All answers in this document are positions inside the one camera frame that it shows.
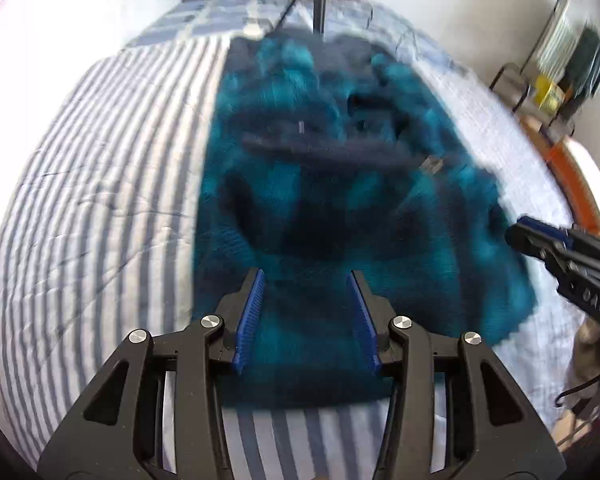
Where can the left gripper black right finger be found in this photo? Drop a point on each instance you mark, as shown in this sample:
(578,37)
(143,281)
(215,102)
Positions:
(372,316)

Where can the grey knit gloved right hand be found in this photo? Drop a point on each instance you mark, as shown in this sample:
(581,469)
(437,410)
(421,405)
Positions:
(585,359)

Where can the teal plaid fleece jacket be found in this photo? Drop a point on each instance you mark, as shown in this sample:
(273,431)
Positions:
(330,156)

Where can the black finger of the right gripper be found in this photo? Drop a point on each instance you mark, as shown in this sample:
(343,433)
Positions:
(556,258)
(553,232)

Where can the wall rack with clothes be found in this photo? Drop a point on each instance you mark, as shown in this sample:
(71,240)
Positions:
(567,52)

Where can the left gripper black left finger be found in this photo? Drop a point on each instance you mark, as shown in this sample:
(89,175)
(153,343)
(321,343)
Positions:
(240,313)

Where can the yellow box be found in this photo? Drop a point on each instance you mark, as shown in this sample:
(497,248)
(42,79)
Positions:
(548,96)

